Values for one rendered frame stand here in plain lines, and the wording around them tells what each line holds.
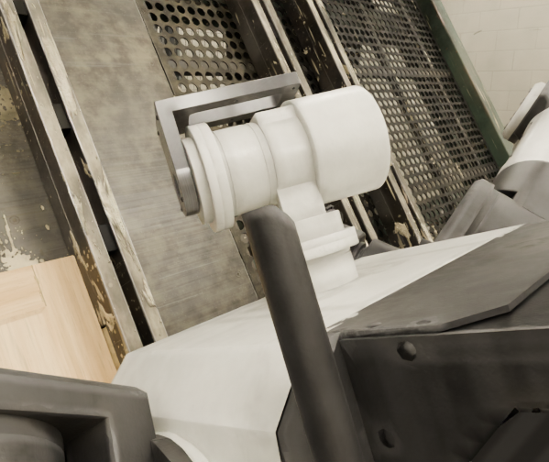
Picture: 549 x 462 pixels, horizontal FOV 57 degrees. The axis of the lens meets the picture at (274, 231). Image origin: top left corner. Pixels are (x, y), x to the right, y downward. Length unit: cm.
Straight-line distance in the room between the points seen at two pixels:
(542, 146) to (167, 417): 44
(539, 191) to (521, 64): 547
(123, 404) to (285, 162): 15
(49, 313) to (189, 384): 51
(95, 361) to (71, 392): 53
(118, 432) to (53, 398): 3
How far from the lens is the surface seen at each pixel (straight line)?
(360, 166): 29
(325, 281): 28
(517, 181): 50
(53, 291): 72
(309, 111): 29
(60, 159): 73
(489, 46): 610
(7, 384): 18
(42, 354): 70
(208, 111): 32
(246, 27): 119
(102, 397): 20
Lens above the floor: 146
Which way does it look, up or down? 16 degrees down
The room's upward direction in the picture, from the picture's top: straight up
